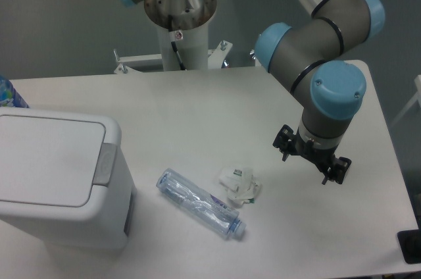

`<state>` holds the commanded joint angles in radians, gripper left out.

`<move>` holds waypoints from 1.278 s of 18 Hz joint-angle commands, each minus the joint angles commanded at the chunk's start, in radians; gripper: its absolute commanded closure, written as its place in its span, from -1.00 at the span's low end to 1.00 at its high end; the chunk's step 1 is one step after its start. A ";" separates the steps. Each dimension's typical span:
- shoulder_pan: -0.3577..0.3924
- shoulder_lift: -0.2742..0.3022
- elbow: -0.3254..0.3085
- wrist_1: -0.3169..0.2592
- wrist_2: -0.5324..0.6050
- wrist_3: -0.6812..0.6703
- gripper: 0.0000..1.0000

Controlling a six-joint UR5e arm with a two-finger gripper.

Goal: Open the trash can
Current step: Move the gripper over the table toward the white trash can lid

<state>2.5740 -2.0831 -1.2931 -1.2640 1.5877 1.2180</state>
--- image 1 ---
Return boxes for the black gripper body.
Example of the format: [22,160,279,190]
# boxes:
[291,132,337,170]

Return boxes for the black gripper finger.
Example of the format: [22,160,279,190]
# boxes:
[272,124,294,161]
[322,156,352,185]

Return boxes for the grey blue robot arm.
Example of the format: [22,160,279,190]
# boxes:
[121,0,385,184]

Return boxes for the white push-lid trash can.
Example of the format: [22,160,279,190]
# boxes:
[1,107,136,249]

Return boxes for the crumpled white wrapper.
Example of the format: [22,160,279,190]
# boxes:
[218,165,262,208]

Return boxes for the empty clear plastic bottle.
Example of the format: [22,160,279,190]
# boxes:
[156,168,246,240]

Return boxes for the black object at table edge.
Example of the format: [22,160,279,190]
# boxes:
[397,229,420,265]

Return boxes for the blue labelled bottle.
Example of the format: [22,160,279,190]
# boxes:
[0,76,30,108]

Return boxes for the white pedestal base frame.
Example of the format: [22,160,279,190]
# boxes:
[113,40,233,74]

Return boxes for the white frame at right edge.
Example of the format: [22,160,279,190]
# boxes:
[391,75,420,127]

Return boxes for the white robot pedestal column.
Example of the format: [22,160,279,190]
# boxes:
[144,0,217,70]

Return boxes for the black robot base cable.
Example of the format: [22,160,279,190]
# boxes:
[166,14,187,71]

